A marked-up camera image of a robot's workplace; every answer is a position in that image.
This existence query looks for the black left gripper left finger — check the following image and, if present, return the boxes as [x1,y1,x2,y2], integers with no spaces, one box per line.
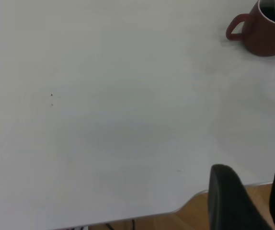
[208,163,275,230]

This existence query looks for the red ceramic mug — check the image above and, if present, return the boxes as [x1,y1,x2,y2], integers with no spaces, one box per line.
[225,0,275,57]

